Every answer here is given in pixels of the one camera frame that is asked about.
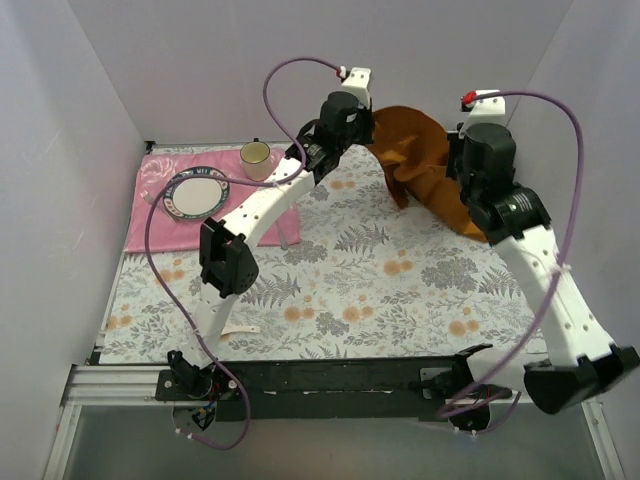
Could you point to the metal fork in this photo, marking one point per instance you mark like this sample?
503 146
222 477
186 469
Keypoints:
149 198

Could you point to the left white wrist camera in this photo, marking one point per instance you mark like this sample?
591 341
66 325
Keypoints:
356 81

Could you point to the pink floral placemat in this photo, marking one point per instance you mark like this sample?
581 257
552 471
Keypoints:
168 235

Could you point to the metal spoon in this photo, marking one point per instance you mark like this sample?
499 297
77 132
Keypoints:
283 239

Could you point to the floral tablecloth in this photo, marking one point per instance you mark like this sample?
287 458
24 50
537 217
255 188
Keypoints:
369 279

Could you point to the brown satin napkin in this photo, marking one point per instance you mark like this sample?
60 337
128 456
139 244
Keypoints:
412 150

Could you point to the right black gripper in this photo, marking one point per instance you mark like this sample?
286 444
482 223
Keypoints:
455 156

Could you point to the cream enamel mug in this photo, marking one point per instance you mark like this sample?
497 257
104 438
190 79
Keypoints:
256 160

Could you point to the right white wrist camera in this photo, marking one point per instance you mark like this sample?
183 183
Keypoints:
482 106

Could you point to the aluminium frame rail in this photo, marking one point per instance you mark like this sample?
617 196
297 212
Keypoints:
102 385

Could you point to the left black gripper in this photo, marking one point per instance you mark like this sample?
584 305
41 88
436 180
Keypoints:
364 125

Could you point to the green rimmed white plate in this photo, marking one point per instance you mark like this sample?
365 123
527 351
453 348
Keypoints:
196 193

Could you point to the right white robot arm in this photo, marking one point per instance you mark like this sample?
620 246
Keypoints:
581 359

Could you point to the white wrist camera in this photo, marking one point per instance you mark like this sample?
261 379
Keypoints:
356 81
482 106

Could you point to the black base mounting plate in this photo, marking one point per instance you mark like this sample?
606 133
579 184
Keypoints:
403 387

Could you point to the white ceramic soup spoon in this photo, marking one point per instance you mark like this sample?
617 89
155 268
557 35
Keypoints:
228 331

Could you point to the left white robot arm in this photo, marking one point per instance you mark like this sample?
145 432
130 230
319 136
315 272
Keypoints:
228 267

